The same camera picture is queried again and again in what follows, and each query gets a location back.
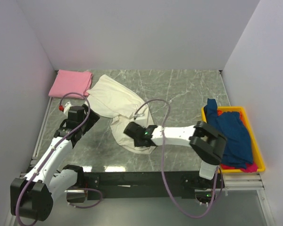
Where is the black base bar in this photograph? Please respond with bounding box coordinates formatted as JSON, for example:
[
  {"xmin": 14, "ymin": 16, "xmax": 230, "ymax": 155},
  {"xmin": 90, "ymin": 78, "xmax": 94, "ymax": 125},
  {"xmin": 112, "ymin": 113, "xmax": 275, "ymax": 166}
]
[{"xmin": 66, "ymin": 171, "xmax": 214, "ymax": 203}]

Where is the white t shirt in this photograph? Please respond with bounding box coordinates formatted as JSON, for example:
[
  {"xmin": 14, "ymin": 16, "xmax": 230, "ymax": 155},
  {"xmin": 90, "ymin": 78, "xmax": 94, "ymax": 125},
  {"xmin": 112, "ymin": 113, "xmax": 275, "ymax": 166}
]
[{"xmin": 87, "ymin": 74, "xmax": 155, "ymax": 154}]

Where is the orange t shirt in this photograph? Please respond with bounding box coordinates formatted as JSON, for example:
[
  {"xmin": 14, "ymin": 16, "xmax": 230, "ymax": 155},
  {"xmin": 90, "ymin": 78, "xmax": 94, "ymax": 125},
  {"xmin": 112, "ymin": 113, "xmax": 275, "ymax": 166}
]
[{"xmin": 217, "ymin": 109, "xmax": 246, "ymax": 125}]

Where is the aluminium frame rail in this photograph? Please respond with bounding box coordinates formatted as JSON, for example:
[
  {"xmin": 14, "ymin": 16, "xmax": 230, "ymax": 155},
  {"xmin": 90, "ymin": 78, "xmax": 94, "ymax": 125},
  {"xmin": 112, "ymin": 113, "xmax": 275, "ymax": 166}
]
[{"xmin": 223, "ymin": 173, "xmax": 265, "ymax": 191}]

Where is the yellow plastic bin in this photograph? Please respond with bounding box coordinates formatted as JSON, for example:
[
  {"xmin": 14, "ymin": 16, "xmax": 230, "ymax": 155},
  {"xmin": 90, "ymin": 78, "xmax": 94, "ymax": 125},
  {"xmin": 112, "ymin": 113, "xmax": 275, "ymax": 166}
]
[{"xmin": 201, "ymin": 106, "xmax": 266, "ymax": 174}]

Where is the blue t shirt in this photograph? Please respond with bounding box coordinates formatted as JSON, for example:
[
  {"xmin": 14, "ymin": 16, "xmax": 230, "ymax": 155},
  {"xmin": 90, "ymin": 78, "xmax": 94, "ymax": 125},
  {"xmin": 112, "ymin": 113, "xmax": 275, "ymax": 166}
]
[{"xmin": 204, "ymin": 99, "xmax": 253, "ymax": 170}]

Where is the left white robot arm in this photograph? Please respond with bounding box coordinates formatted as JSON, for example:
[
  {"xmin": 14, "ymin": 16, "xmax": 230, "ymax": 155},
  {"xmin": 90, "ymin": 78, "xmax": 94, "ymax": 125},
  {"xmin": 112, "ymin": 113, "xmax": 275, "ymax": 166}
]
[{"xmin": 10, "ymin": 105, "xmax": 100, "ymax": 222}]

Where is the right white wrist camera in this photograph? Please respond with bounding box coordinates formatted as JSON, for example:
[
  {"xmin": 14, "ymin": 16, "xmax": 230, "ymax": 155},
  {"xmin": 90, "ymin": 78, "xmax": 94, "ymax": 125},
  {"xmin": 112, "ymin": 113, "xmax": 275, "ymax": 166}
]
[{"xmin": 133, "ymin": 112, "xmax": 144, "ymax": 120}]

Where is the magenta t shirt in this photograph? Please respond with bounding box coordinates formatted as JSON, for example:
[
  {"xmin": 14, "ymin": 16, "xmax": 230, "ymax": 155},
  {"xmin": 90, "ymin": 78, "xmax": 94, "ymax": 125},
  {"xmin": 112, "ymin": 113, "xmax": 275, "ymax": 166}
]
[{"xmin": 221, "ymin": 163, "xmax": 258, "ymax": 173}]

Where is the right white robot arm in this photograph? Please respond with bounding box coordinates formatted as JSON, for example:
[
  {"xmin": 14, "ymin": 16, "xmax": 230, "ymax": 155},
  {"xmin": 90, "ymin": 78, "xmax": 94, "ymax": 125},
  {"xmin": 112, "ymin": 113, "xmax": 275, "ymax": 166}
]
[{"xmin": 124, "ymin": 121, "xmax": 227, "ymax": 188}]

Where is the folded pink t shirt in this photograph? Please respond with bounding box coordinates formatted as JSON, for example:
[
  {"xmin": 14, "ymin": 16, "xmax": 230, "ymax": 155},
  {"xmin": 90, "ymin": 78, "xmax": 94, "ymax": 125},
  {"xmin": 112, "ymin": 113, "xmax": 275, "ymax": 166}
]
[{"xmin": 49, "ymin": 70, "xmax": 92, "ymax": 98}]

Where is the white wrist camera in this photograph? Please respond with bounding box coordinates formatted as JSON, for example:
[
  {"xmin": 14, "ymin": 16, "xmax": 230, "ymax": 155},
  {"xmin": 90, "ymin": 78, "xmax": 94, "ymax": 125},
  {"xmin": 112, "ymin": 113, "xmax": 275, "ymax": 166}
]
[
  {"xmin": 133, "ymin": 112, "xmax": 144, "ymax": 120},
  {"xmin": 58, "ymin": 102, "xmax": 72, "ymax": 114}
]

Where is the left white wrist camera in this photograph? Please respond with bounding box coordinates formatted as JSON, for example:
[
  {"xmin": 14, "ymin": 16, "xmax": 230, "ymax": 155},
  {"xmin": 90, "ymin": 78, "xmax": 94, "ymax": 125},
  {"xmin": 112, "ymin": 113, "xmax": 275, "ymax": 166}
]
[{"xmin": 58, "ymin": 102, "xmax": 72, "ymax": 114}]

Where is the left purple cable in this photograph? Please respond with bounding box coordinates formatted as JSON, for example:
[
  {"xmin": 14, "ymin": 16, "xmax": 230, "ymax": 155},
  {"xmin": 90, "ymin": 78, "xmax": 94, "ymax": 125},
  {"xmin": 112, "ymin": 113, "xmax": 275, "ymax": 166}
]
[{"xmin": 15, "ymin": 92, "xmax": 103, "ymax": 226}]

